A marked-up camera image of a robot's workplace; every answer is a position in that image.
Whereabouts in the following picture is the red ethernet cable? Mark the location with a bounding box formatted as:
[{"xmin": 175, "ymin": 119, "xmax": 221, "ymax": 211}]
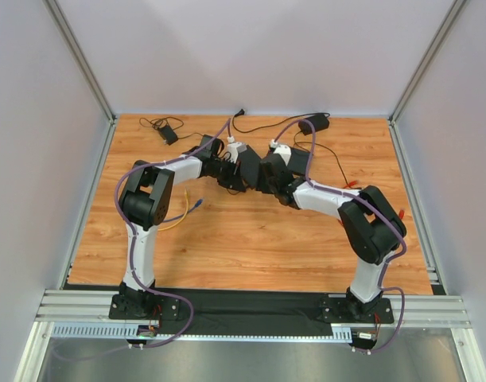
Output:
[{"xmin": 344, "ymin": 179, "xmax": 406, "ymax": 220}]

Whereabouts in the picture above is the small black power adapter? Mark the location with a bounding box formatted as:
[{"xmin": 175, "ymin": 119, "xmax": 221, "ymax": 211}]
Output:
[{"xmin": 157, "ymin": 125, "xmax": 179, "ymax": 146}]

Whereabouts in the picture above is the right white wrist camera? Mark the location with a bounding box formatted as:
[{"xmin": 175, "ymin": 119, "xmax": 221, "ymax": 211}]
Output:
[{"xmin": 269, "ymin": 139, "xmax": 292, "ymax": 167}]

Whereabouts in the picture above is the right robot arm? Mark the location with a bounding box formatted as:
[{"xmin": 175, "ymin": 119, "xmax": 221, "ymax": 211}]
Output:
[{"xmin": 259, "ymin": 153, "xmax": 406, "ymax": 320}]

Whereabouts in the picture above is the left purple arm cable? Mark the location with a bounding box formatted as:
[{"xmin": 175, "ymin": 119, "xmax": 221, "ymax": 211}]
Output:
[{"xmin": 51, "ymin": 117, "xmax": 235, "ymax": 361}]

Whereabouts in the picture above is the large black power adapter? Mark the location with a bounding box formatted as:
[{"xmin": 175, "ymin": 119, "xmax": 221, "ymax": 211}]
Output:
[{"xmin": 298, "ymin": 113, "xmax": 330, "ymax": 135}]

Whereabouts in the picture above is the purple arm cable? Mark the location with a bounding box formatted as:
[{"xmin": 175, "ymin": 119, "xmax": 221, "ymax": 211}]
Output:
[
  {"xmin": 51, "ymin": 117, "xmax": 235, "ymax": 361},
  {"xmin": 272, "ymin": 119, "xmax": 407, "ymax": 356}
]

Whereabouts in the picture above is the yellow ethernet cable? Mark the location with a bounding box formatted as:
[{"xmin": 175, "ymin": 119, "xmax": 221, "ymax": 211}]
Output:
[{"xmin": 158, "ymin": 189, "xmax": 192, "ymax": 232}]

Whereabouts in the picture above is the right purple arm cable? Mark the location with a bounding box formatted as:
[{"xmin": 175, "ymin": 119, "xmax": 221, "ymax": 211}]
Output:
[{"xmin": 272, "ymin": 119, "xmax": 407, "ymax": 356}]

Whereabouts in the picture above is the large adapter black cord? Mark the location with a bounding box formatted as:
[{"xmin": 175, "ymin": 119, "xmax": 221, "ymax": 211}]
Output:
[{"xmin": 231, "ymin": 112, "xmax": 349, "ymax": 188}]

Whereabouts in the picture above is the blue ethernet cable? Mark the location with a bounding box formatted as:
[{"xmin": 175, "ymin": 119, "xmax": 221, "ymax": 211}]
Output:
[{"xmin": 161, "ymin": 197, "xmax": 204, "ymax": 224}]

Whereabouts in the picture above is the grey slotted cable duct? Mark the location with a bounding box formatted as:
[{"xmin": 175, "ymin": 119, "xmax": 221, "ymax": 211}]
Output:
[{"xmin": 50, "ymin": 322, "xmax": 352, "ymax": 344}]

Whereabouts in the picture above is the black network switch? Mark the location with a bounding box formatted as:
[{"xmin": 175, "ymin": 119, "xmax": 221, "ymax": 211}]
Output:
[
  {"xmin": 287, "ymin": 148, "xmax": 309, "ymax": 176},
  {"xmin": 238, "ymin": 146, "xmax": 261, "ymax": 189}
]

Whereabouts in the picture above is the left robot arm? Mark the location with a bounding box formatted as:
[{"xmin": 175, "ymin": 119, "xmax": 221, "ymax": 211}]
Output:
[{"xmin": 109, "ymin": 135, "xmax": 247, "ymax": 319}]

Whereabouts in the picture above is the aluminium frame rail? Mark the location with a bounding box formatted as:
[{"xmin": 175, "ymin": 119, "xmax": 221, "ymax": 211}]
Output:
[{"xmin": 36, "ymin": 289, "xmax": 471, "ymax": 328}]

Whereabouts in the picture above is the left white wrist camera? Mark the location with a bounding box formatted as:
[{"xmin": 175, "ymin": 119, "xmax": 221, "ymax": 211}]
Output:
[{"xmin": 226, "ymin": 136, "xmax": 247, "ymax": 163}]

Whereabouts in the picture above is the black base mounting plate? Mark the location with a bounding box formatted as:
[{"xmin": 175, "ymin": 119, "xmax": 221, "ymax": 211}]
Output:
[{"xmin": 112, "ymin": 289, "xmax": 395, "ymax": 333}]

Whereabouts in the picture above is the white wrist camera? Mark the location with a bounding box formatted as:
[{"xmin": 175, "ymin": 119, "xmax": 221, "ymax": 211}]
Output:
[
  {"xmin": 226, "ymin": 136, "xmax": 247, "ymax": 163},
  {"xmin": 269, "ymin": 139, "xmax": 292, "ymax": 167}
]

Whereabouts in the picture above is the small adapter black cord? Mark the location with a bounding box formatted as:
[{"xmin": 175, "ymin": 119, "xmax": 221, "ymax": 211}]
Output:
[{"xmin": 138, "ymin": 115, "xmax": 247, "ymax": 196}]

